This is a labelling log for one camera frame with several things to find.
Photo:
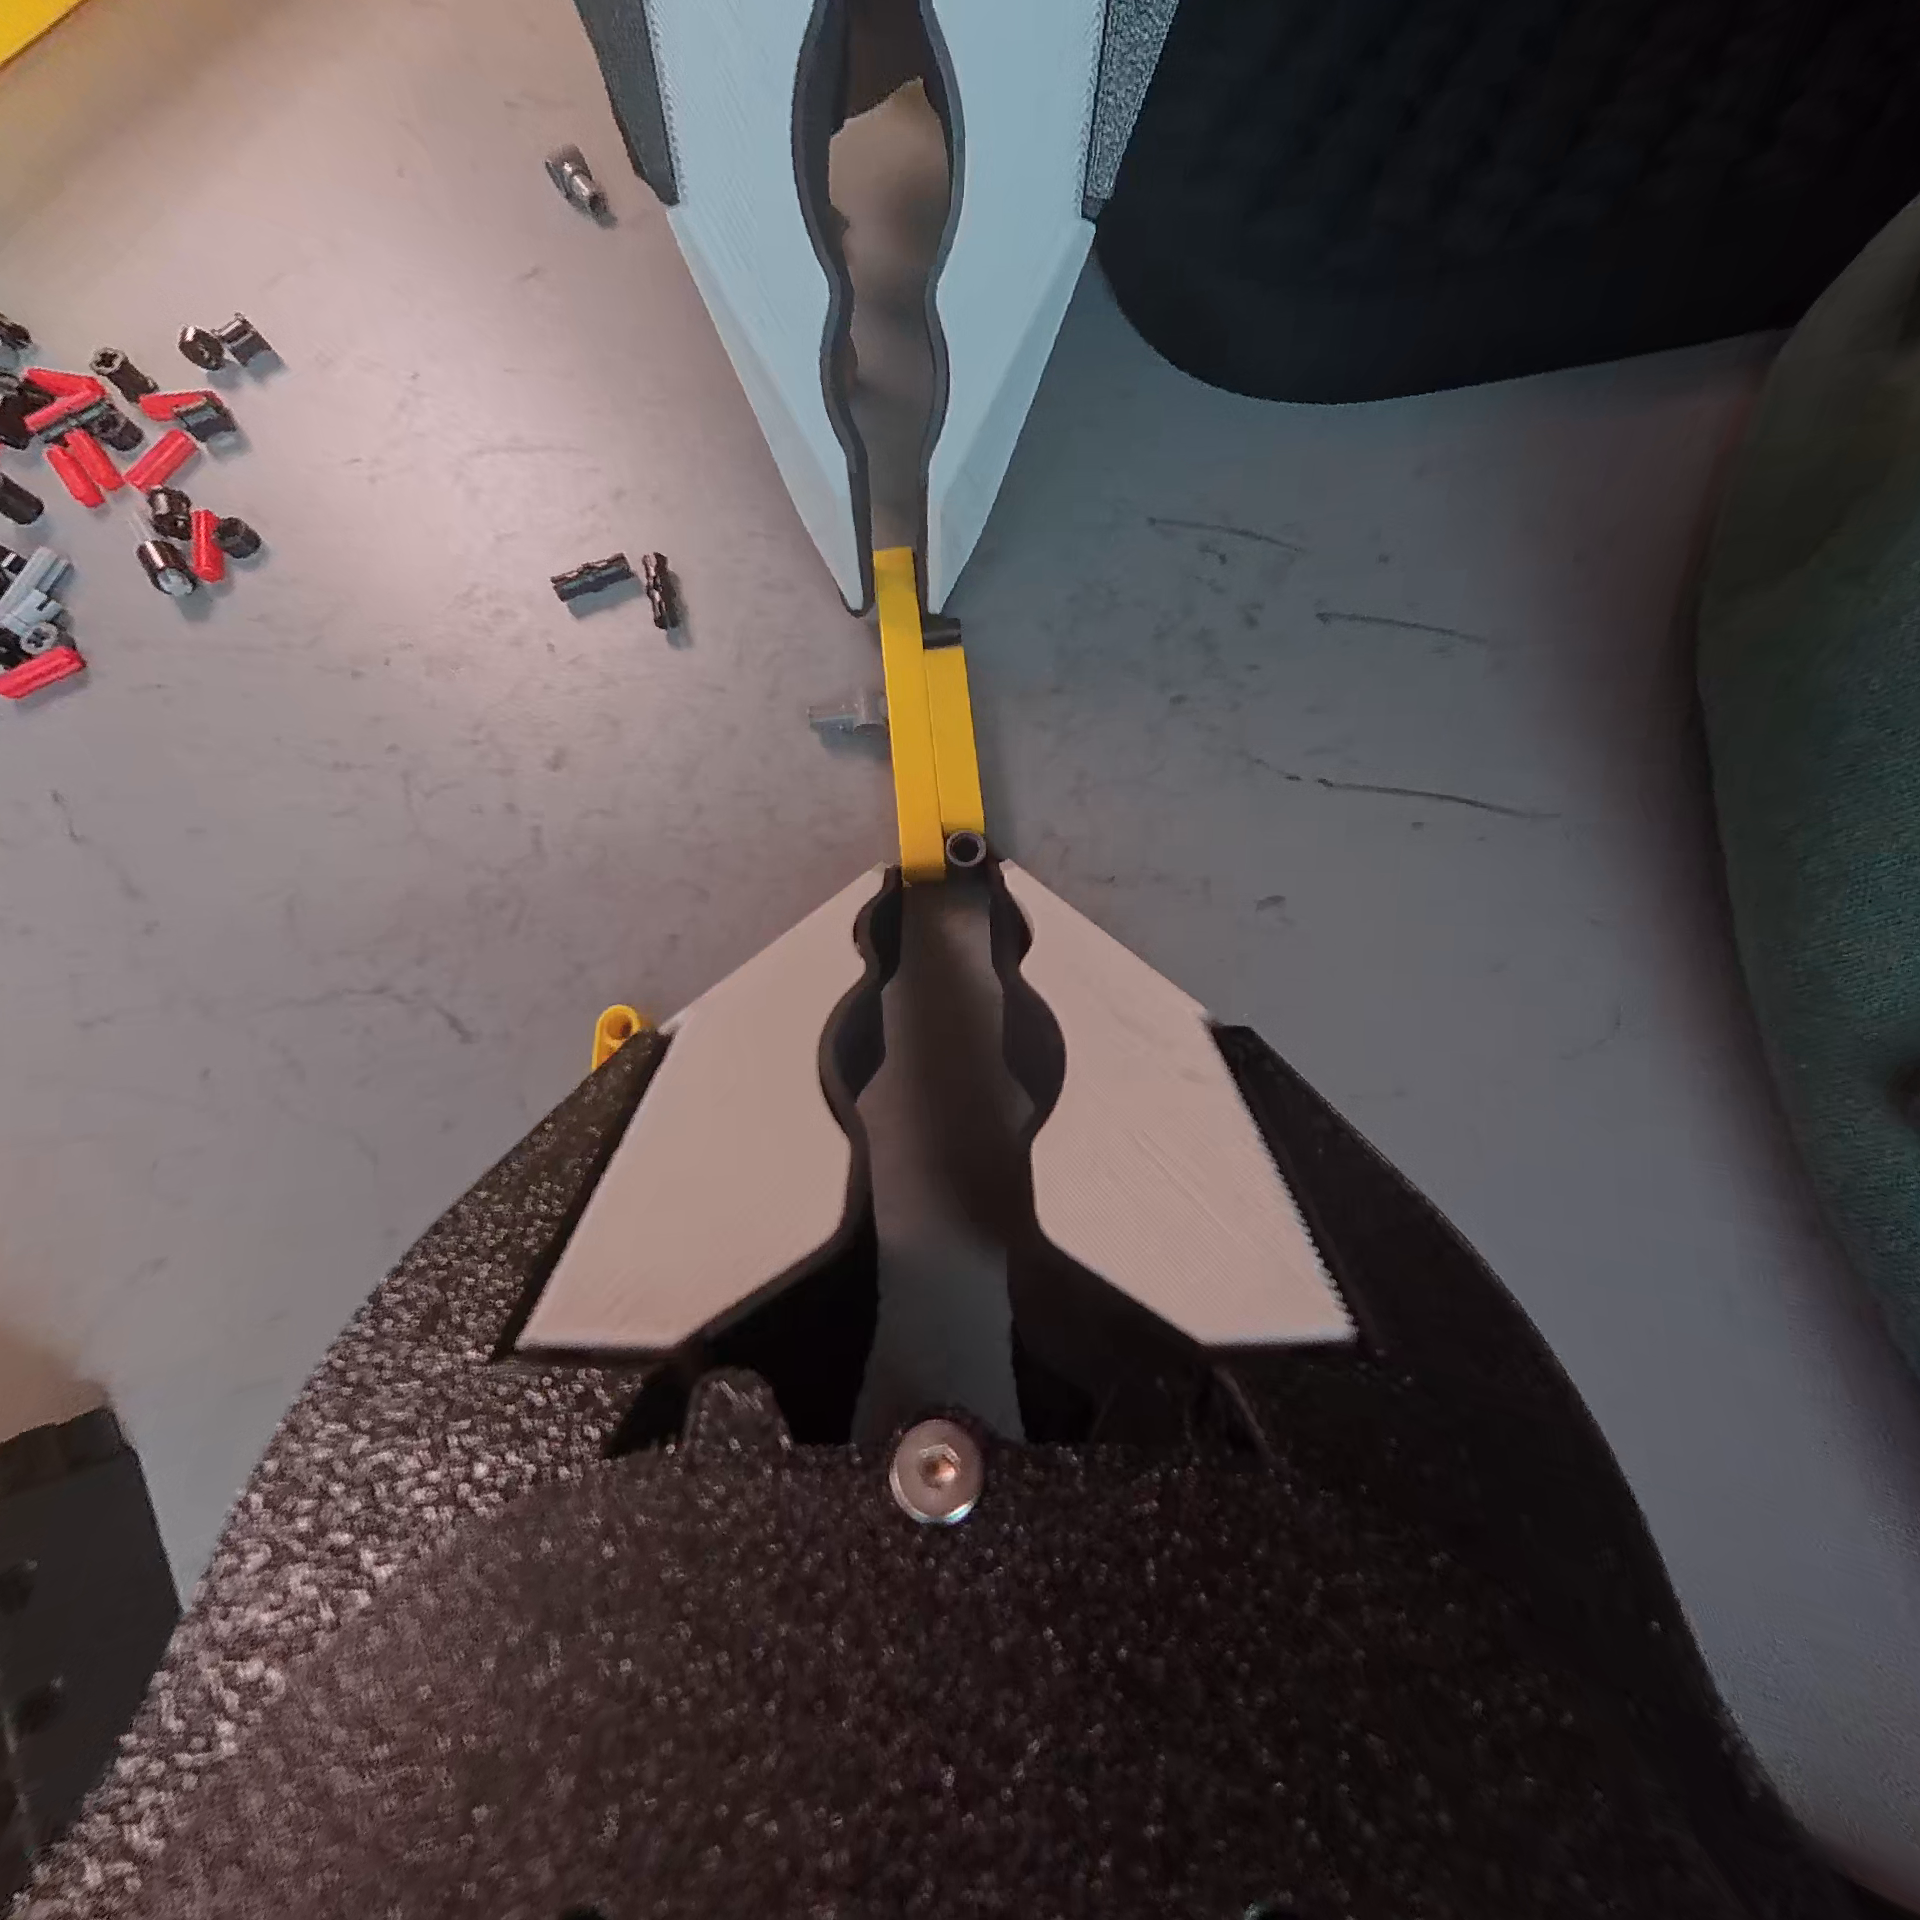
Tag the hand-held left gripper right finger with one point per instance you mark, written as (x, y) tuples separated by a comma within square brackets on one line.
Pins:
[(1185, 1185)]

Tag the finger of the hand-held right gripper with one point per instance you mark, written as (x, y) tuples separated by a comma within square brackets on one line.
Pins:
[(1028, 182), (734, 182)]

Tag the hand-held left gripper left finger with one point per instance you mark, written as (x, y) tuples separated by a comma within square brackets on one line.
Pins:
[(706, 1185)]

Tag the short yellow lego beam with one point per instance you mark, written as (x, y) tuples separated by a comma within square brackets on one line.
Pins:
[(957, 750), (619, 1026)]

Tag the long yellow lego beam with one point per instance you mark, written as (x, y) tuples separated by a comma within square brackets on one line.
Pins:
[(907, 720)]

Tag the pile of small lego pieces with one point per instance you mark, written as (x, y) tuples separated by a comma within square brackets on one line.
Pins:
[(106, 450)]

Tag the yellow black lego vehicle model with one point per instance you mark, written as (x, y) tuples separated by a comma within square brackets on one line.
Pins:
[(68, 1622)]

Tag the black quilted cushion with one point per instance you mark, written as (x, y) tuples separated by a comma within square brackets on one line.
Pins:
[(1500, 182)]

